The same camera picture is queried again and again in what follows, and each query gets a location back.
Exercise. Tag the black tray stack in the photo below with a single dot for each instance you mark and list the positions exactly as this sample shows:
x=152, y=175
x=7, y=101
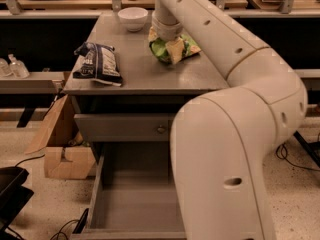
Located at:
x=13, y=197

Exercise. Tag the clear plastic bottle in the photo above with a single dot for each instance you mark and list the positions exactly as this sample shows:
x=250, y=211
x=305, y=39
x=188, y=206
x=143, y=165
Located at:
x=4, y=68
x=18, y=67

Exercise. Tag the dark blue chip bag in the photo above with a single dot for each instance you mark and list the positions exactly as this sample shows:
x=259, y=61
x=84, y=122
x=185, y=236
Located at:
x=99, y=64

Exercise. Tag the open grey middle drawer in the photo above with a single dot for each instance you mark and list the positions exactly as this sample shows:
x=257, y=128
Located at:
x=134, y=195

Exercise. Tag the brown cardboard box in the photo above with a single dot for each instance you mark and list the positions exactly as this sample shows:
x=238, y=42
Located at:
x=58, y=137

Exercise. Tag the closed grey top drawer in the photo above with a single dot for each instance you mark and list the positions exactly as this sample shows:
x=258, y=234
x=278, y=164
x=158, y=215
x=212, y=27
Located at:
x=122, y=127

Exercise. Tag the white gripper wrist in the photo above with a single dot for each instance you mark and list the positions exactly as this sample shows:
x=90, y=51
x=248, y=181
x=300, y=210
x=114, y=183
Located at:
x=169, y=32

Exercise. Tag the grey drawer cabinet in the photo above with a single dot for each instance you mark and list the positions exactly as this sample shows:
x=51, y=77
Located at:
x=148, y=85

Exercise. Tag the green rice chip bag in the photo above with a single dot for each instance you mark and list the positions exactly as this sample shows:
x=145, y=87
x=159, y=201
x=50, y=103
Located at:
x=158, y=49

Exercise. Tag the white ceramic bowl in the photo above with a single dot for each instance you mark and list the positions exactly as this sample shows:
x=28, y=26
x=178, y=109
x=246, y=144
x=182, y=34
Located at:
x=133, y=18

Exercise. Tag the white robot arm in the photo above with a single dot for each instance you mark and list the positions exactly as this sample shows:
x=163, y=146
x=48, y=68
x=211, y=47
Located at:
x=219, y=140

